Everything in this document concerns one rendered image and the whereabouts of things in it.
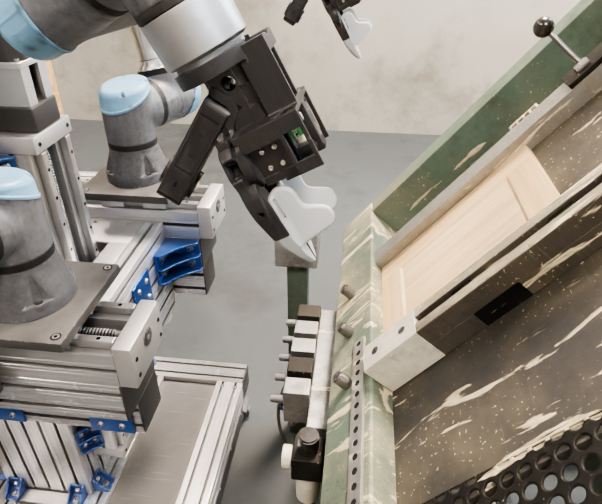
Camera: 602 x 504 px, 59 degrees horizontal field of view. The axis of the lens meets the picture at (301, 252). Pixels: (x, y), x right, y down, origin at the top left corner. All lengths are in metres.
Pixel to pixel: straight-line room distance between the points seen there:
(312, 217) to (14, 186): 0.52
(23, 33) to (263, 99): 0.21
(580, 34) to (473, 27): 3.14
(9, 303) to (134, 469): 0.92
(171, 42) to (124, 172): 0.91
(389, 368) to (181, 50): 0.66
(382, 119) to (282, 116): 4.18
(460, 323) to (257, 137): 0.54
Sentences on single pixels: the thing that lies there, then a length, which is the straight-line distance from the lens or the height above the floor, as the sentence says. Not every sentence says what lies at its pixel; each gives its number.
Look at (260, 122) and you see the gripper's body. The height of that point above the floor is 1.45.
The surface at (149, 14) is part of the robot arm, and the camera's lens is 0.44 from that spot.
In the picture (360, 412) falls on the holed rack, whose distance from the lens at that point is 0.93.
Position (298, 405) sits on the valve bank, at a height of 0.73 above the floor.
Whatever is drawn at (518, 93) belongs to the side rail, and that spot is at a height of 1.24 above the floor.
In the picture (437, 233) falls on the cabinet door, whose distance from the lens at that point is 1.16.
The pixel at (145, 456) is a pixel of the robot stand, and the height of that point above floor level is 0.21.
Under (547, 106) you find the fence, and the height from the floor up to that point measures 1.28.
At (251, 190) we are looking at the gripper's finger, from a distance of 0.46.
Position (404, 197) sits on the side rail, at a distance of 1.44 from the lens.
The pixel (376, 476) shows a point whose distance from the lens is 0.85.
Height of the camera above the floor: 1.60
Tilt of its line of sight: 33 degrees down
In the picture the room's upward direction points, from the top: straight up
